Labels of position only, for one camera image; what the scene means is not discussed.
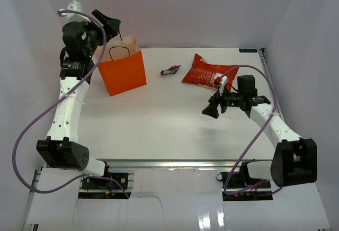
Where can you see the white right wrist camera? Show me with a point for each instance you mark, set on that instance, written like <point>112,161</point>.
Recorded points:
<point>220,81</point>

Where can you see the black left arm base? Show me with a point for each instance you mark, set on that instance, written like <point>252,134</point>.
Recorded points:
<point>91,183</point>

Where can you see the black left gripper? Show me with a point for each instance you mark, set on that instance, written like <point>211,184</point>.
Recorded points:
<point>112,25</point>

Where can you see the large red chips bag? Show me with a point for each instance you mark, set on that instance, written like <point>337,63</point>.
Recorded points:
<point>202,73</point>

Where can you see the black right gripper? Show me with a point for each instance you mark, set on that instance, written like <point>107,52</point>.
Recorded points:
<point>215,100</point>

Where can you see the orange paper bag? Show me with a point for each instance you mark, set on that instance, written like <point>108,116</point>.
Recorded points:
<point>122,66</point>

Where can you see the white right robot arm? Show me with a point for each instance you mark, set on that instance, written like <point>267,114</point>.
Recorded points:
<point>295,159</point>

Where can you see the front aluminium rail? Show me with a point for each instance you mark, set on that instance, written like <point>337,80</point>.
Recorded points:
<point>170,163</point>

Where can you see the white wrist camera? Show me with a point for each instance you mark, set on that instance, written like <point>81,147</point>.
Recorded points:
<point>220,81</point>
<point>72,17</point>

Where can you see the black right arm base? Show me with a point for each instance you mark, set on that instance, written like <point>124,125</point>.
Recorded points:
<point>239,181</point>

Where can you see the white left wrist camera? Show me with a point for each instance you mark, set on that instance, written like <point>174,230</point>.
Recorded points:
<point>72,17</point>

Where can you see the small purple candy wrapper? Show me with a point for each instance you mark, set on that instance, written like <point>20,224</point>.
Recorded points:
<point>170,71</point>

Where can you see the aluminium table edge rail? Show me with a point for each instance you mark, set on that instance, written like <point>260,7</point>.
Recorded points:
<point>267,72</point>

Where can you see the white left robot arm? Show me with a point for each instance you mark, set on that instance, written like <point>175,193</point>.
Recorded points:
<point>60,148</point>

